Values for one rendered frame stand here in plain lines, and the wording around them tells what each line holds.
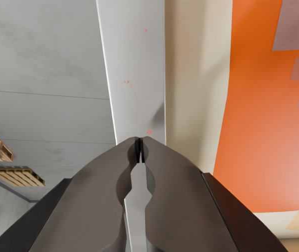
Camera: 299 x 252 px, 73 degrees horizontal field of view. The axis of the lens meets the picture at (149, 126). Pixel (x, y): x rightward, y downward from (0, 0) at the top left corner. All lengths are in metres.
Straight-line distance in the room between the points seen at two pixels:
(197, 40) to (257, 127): 0.10
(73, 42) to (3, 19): 0.50
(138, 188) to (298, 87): 0.16
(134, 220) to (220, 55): 0.16
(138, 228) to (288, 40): 0.20
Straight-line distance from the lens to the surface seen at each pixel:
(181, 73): 0.17
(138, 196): 0.19
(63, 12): 1.84
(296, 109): 0.22
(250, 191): 0.26
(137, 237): 0.23
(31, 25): 1.99
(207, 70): 0.17
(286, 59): 0.20
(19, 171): 5.17
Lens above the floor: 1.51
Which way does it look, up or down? 31 degrees down
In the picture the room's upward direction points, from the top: 178 degrees clockwise
